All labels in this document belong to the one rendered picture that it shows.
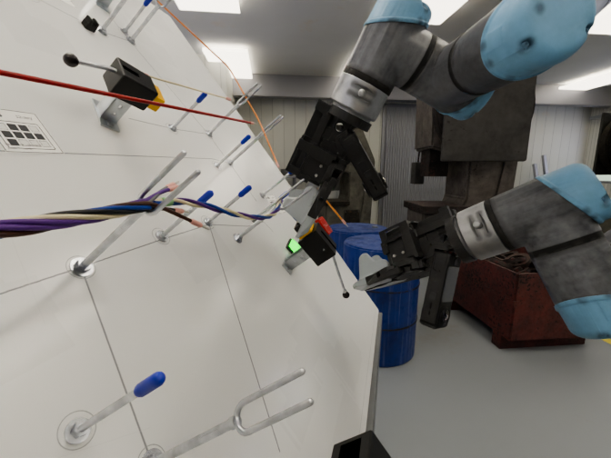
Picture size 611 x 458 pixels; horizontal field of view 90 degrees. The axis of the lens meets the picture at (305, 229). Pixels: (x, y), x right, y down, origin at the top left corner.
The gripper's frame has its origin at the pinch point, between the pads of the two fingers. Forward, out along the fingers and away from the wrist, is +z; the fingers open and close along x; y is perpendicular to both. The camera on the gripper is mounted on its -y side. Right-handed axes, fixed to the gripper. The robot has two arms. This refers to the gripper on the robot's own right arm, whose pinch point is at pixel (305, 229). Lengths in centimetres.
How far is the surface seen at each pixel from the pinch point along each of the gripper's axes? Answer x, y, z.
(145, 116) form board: 3.2, 29.7, -6.1
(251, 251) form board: 6.8, 6.3, 4.8
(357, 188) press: -495, -78, 87
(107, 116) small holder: 12.2, 29.1, -6.5
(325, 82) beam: -564, 59, -45
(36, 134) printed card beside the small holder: 22.4, 28.2, -5.4
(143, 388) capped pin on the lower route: 38.4, 5.9, -3.2
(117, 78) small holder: 13.8, 27.7, -11.8
